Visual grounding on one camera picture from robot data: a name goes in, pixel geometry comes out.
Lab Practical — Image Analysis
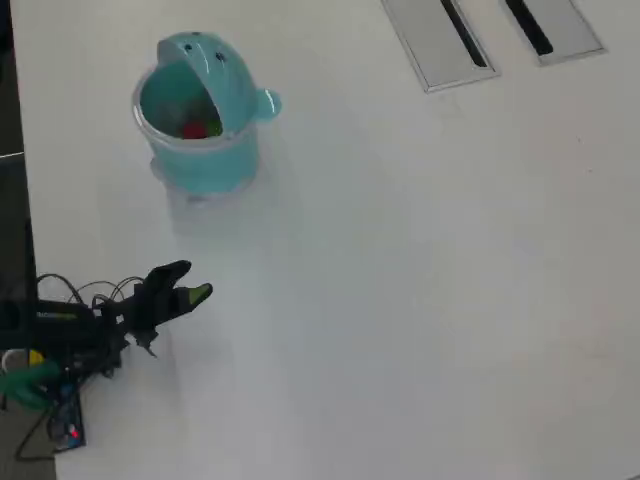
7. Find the red lego block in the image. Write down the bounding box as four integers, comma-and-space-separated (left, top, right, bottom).
181, 119, 209, 141

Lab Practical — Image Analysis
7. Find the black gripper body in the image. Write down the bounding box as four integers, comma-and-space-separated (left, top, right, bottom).
117, 287, 175, 337

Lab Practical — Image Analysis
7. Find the white cable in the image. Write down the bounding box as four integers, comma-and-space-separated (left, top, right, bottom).
0, 348, 31, 374

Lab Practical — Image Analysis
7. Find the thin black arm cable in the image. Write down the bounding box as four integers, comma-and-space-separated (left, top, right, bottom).
37, 272, 147, 307

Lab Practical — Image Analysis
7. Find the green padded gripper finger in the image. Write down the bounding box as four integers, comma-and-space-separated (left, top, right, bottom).
168, 282, 214, 317

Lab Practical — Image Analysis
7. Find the black power cable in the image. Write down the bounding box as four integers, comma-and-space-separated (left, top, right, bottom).
14, 404, 57, 462

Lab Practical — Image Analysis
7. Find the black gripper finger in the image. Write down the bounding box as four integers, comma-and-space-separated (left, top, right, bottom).
142, 259, 193, 302

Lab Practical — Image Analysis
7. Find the blue circuit board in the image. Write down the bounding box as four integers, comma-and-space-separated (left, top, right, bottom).
48, 387, 87, 451

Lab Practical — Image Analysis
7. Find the green table clamp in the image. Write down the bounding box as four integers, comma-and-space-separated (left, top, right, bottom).
0, 360, 62, 409

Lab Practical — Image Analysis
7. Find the teal whale shaped bin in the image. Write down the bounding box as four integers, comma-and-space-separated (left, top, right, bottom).
130, 30, 284, 204

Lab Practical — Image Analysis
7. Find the silver table cable hatch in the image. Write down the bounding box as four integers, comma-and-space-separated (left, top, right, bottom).
497, 0, 609, 67
380, 0, 501, 95

